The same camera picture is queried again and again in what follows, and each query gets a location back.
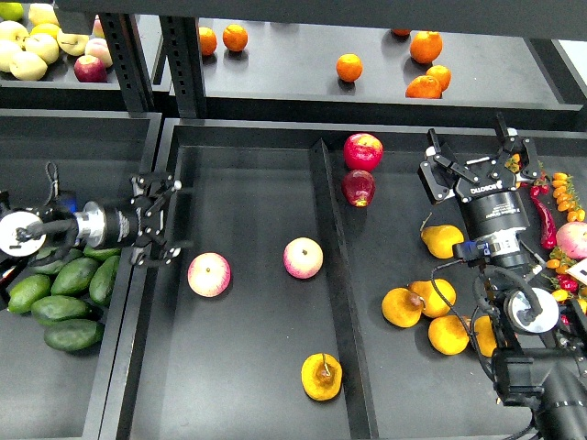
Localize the pink apple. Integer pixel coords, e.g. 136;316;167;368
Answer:
282;236;324;280
187;252;231;298

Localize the orange on shelf centre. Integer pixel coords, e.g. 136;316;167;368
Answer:
336;53;363;83

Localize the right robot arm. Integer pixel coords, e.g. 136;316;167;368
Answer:
418;115;586;439

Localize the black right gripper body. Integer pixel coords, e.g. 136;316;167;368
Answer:
454;157;529;269

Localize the large orange on shelf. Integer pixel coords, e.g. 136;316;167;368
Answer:
409;31;443;64

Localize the red chili pepper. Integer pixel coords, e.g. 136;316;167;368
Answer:
529;185;557;250

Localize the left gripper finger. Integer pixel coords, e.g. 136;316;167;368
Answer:
129;171;193;215
129;234;194;267

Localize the yellow pear left pile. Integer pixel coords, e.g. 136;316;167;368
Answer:
382;288;424;328

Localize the bright red apple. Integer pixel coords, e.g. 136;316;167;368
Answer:
343;133;383;172

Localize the red apple on shelf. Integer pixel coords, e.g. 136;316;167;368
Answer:
74;55;107;83

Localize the pink apple left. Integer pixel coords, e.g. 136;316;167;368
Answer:
187;252;231;298

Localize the pink peach right edge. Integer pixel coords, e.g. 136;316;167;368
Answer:
556;222;587;260

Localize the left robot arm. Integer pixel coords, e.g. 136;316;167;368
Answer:
1;162;193;309

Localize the yellow pear with stem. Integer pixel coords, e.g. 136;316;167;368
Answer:
301;353;342;402

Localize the dark red apple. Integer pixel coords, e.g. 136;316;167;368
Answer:
341;170;376;208

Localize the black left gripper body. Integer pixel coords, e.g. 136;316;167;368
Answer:
74;197;164;249

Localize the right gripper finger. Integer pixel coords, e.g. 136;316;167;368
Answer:
417;128;468;204
490;113;541;188

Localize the dark green avocado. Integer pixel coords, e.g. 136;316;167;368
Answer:
43;319;105;352

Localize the pink apple centre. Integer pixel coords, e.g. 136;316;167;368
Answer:
282;236;324;280

